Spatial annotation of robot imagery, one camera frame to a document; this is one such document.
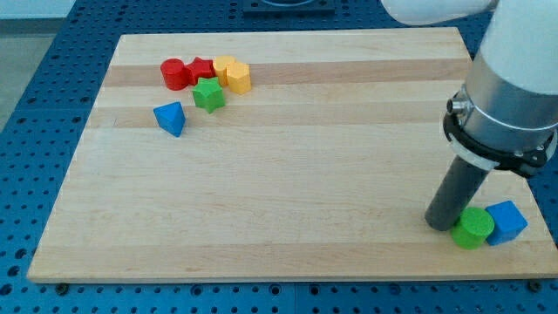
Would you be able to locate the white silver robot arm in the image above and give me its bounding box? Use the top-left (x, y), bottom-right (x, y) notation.
top-left (381, 0), bottom-right (557, 177)

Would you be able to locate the wooden board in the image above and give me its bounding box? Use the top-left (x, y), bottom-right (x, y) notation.
top-left (28, 27), bottom-right (557, 283)

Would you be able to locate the yellow hexagon block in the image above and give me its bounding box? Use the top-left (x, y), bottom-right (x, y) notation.
top-left (226, 62), bottom-right (251, 94)

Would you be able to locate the green star block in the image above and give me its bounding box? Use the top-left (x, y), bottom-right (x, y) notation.
top-left (192, 77), bottom-right (226, 114)

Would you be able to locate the yellow cylinder block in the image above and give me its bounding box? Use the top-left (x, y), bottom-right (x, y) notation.
top-left (213, 55), bottom-right (236, 86)

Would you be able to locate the blue triangular prism block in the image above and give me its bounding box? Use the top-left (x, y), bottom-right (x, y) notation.
top-left (153, 102), bottom-right (187, 137)

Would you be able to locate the red star block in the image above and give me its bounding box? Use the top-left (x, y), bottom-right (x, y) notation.
top-left (185, 57), bottom-right (215, 85)

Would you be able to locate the red cylinder block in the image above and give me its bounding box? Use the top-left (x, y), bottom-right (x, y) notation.
top-left (160, 58), bottom-right (189, 91)

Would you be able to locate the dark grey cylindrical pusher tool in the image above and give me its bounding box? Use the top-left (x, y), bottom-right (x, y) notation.
top-left (425, 156), bottom-right (489, 231)

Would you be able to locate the green cylinder block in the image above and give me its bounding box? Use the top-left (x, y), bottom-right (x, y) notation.
top-left (451, 207), bottom-right (495, 249)

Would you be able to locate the blue cube block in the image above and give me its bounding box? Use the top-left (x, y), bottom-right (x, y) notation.
top-left (486, 201), bottom-right (528, 246)

